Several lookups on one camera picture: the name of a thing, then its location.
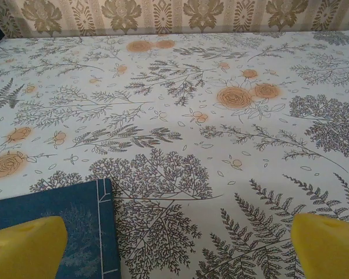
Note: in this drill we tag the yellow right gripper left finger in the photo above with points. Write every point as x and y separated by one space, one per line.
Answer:
23 250

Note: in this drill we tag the blue thread-bound book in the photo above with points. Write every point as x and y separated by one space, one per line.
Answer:
84 209

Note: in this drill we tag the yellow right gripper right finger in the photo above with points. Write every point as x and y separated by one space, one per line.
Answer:
328 250

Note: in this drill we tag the floral print tablecloth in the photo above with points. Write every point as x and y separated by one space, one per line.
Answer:
174 116

